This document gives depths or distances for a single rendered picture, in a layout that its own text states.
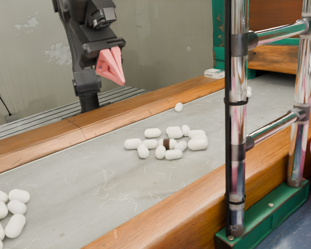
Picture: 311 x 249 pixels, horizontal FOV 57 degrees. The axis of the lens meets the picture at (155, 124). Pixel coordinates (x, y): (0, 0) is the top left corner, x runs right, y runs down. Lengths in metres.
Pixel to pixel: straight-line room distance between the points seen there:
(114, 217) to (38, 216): 0.11
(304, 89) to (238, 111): 0.15
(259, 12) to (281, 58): 0.18
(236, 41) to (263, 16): 0.67
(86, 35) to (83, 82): 0.31
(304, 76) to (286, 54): 0.44
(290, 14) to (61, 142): 0.69
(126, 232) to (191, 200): 0.10
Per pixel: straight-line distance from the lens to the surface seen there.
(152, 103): 0.76
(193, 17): 2.18
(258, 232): 0.46
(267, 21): 0.96
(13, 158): 0.63
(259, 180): 0.46
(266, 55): 0.90
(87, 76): 0.94
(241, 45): 0.30
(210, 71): 0.95
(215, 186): 0.42
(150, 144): 0.56
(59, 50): 2.69
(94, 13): 0.63
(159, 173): 0.49
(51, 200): 0.49
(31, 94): 2.63
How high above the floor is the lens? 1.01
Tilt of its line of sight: 23 degrees down
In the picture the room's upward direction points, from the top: 6 degrees counter-clockwise
